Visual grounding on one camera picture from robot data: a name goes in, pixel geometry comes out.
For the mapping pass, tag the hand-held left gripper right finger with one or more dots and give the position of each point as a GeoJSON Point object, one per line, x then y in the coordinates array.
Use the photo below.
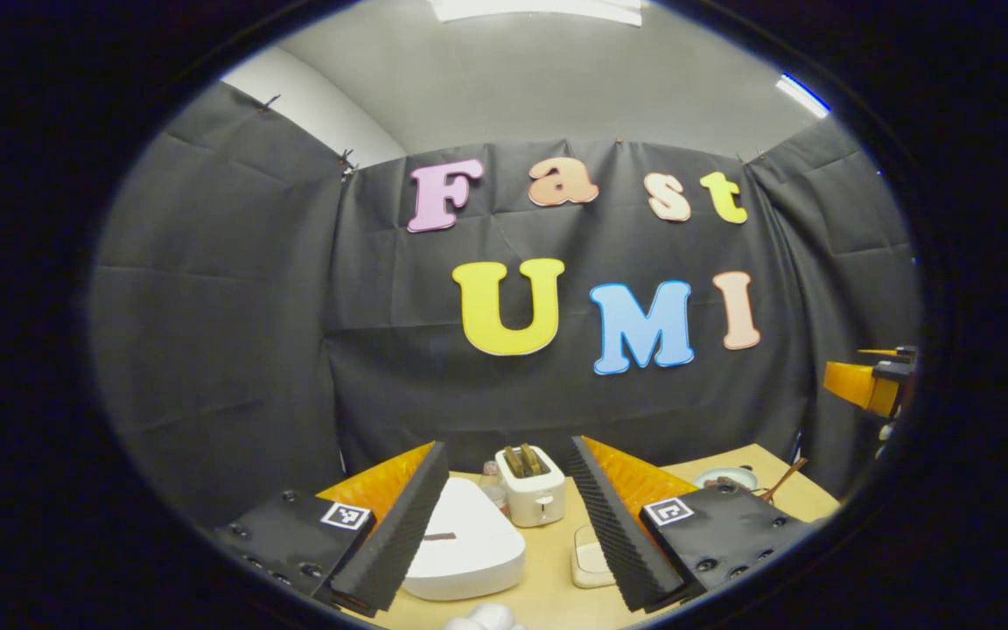
{"type": "Point", "coordinates": [613, 534]}

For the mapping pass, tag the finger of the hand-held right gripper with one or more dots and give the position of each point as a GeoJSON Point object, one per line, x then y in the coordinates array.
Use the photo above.
{"type": "Point", "coordinates": [854, 383]}
{"type": "Point", "coordinates": [889, 353]}

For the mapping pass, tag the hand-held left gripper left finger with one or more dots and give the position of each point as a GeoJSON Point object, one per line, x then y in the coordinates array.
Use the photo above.
{"type": "Point", "coordinates": [403, 534]}

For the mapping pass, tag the clear container of rice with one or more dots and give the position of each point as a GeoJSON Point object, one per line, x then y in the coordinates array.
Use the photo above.
{"type": "Point", "coordinates": [590, 560]}

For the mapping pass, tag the white rice cooker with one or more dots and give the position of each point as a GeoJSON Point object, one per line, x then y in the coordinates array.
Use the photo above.
{"type": "Point", "coordinates": [469, 551]}

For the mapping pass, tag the brown wooden spoon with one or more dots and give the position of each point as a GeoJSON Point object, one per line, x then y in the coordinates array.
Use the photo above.
{"type": "Point", "coordinates": [784, 481]}

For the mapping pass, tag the white toaster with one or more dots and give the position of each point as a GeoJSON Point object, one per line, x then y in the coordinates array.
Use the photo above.
{"type": "Point", "coordinates": [535, 503]}

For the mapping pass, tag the clear plastic water bottle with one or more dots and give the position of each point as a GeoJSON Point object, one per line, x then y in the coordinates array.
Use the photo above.
{"type": "Point", "coordinates": [495, 494]}

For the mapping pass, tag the brown toast slice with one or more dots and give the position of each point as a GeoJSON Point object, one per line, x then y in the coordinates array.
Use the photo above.
{"type": "Point", "coordinates": [514, 461]}
{"type": "Point", "coordinates": [532, 458]}

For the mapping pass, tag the pale green plate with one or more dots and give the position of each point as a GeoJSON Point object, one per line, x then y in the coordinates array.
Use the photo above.
{"type": "Point", "coordinates": [727, 477]}

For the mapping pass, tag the small ceiling light panel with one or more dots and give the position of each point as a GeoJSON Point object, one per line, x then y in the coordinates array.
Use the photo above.
{"type": "Point", "coordinates": [803, 94]}

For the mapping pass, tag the black backdrop cloth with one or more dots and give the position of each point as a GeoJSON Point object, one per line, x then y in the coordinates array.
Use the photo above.
{"type": "Point", "coordinates": [224, 306]}

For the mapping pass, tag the large ceiling light panel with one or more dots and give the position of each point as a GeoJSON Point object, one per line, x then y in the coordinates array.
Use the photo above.
{"type": "Point", "coordinates": [539, 9]}

